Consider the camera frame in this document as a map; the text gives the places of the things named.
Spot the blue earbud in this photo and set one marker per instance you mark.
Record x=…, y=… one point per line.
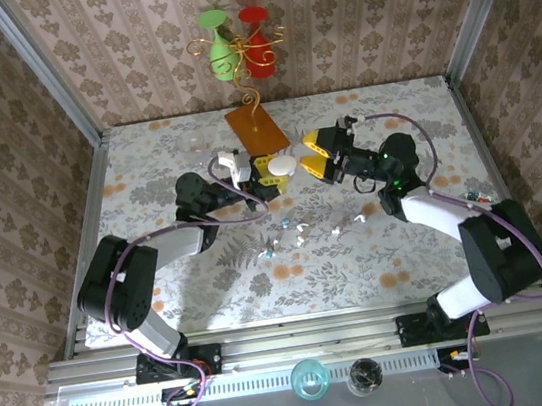
x=271, y=252
x=286, y=222

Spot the white earbud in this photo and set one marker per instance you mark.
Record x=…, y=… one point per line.
x=299, y=240
x=359, y=218
x=276, y=238
x=300, y=228
x=336, y=228

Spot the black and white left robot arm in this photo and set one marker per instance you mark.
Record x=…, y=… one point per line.
x=127, y=294

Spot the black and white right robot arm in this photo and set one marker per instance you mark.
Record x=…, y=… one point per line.
x=500, y=251

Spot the clear wine glass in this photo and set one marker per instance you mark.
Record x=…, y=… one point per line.
x=191, y=142

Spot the red wine glass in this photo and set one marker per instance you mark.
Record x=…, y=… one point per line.
x=258, y=56

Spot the green wine glass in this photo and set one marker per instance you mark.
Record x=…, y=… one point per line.
x=220, y=58

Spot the patterned bowl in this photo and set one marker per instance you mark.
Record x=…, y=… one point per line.
x=477, y=197

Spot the teal drinking glass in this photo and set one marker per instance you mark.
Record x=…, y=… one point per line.
x=310, y=379

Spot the black connector block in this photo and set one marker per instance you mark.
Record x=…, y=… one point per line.
x=177, y=397
x=449, y=359

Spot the clear drinking glass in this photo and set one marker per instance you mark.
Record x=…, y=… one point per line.
x=365, y=376

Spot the aluminium table edge rail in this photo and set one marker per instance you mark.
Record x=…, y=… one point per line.
x=478, y=133
x=92, y=187

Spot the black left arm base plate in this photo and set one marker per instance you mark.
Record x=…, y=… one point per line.
x=207, y=358

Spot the wide aluminium extrusion rail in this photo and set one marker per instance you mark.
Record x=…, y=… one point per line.
x=310, y=341

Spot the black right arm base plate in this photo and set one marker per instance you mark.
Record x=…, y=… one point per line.
x=410, y=330

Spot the aluminium frame post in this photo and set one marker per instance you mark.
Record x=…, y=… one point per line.
x=482, y=7
x=42, y=68

